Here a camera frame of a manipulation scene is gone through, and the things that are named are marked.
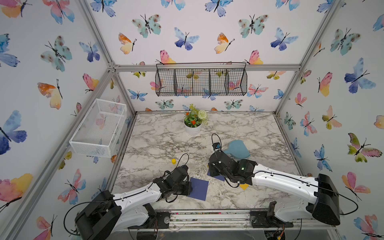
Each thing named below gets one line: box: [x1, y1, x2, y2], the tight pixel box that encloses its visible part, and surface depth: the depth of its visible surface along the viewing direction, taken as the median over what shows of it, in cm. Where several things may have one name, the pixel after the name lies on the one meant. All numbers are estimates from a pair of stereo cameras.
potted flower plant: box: [183, 103, 209, 135], surface depth 100 cm
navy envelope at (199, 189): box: [187, 177, 209, 201], surface depth 87 cm
